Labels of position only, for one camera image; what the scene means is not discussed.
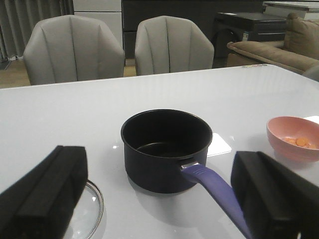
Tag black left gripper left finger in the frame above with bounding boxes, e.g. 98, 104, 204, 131
0, 145, 88, 239

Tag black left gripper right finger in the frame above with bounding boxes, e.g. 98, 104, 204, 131
231, 151, 319, 239

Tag glass lid with blue knob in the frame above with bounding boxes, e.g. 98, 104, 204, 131
64, 180, 104, 239

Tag orange ham slices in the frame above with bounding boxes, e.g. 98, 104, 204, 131
283, 137, 317, 149

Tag pink bowl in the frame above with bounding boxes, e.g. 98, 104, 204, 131
267, 116, 319, 162

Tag dark blue saucepan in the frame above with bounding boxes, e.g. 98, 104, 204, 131
121, 109, 252, 239

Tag beige sofa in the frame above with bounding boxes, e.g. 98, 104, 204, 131
226, 12, 319, 74

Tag left grey upholstered chair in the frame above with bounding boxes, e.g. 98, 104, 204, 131
23, 15, 125, 85

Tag grey upholstered chair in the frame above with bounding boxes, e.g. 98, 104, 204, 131
135, 15, 214, 76
23, 15, 125, 85

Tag dark appliance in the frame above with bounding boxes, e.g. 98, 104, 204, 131
211, 12, 287, 68

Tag right grey upholstered chair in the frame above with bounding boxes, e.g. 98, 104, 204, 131
135, 15, 214, 76

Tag white cabinet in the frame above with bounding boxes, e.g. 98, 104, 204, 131
73, 0, 123, 46

